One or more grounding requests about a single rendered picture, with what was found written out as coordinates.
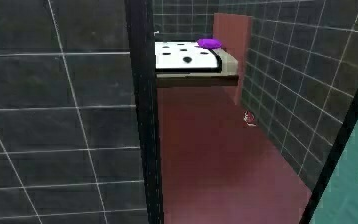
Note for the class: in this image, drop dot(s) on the white bathtub with beige rim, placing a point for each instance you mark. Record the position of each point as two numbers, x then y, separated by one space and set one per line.
187 58

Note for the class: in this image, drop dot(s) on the small red white object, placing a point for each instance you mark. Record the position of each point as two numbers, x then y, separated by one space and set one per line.
249 118

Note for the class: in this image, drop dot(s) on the teal glass shower door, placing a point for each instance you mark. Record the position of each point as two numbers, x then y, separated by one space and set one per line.
348 180

